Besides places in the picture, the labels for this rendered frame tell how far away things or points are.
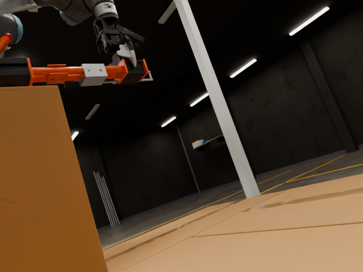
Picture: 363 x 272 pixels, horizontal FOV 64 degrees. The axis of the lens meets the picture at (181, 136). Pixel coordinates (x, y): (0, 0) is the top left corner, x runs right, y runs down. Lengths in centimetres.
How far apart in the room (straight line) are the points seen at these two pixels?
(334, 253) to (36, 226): 46
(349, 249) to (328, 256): 2
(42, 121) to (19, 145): 7
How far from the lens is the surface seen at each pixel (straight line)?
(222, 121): 356
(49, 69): 89
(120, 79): 98
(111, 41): 100
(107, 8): 108
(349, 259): 33
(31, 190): 59
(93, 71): 92
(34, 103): 65
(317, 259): 35
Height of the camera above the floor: 66
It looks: 9 degrees up
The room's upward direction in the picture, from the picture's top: 19 degrees counter-clockwise
